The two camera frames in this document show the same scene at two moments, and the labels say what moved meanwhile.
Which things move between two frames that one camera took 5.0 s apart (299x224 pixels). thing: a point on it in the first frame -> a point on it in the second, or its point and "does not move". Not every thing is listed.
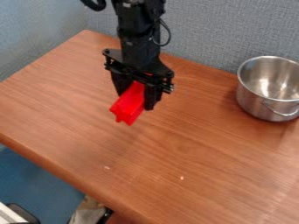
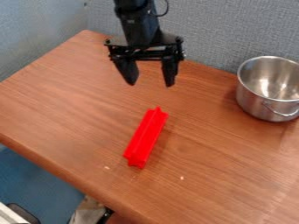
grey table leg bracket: [91, 213] does not move
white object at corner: [10, 216] does not move
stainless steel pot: [267, 87] does not move
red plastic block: [129, 106] -> [146, 136]
